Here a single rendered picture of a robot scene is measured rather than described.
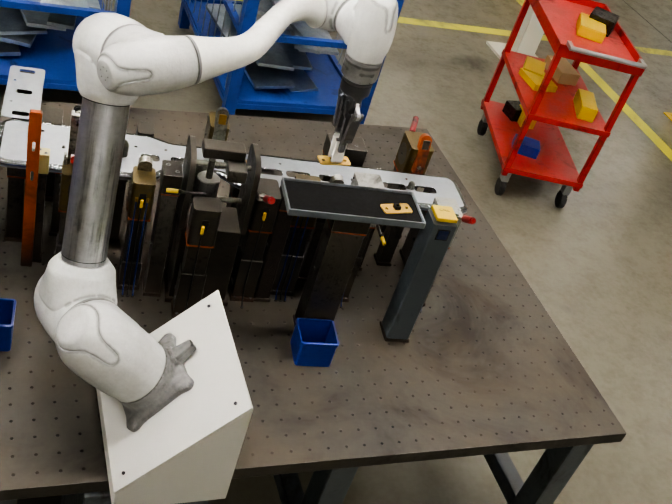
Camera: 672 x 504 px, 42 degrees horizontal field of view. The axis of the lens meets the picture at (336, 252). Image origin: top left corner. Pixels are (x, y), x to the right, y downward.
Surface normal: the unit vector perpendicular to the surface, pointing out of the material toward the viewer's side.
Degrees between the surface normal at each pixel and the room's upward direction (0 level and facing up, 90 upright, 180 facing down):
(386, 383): 0
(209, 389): 45
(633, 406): 0
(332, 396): 0
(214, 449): 90
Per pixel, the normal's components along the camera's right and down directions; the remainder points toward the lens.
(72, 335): -0.40, -0.55
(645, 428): 0.26, -0.76
